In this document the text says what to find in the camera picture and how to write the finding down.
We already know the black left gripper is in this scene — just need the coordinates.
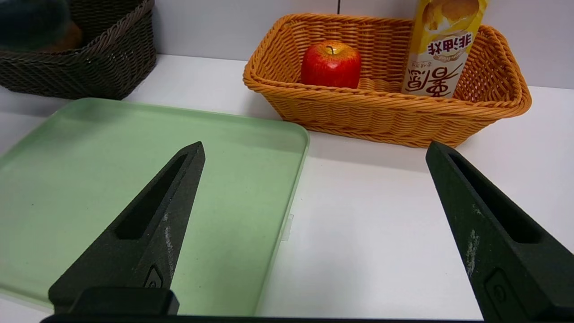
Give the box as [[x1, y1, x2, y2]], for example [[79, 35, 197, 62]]
[[0, 0, 71, 51]]

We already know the yellow snack box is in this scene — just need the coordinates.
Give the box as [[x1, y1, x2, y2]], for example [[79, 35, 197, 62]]
[[401, 0, 489, 99]]

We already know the clear tape strip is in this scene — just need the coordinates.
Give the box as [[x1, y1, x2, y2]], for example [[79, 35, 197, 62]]
[[281, 213, 295, 242]]

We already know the brown towel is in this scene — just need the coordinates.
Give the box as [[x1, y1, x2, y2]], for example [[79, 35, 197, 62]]
[[43, 22, 84, 53]]

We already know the red apple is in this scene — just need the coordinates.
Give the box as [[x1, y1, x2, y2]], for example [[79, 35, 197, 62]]
[[300, 40, 362, 89]]

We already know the dark brown wicker basket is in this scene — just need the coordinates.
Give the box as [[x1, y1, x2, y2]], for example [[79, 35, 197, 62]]
[[0, 0, 157, 100]]

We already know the orange wicker basket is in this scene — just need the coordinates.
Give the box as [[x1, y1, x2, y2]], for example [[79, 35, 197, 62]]
[[243, 13, 532, 149]]

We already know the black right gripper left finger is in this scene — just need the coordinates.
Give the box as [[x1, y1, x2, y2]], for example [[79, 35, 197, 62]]
[[48, 141, 206, 314]]

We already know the light green plastic tray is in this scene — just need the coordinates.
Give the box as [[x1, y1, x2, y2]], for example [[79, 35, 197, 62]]
[[0, 98, 310, 317]]

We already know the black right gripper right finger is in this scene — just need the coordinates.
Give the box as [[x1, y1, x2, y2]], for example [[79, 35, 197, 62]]
[[426, 141, 574, 321]]

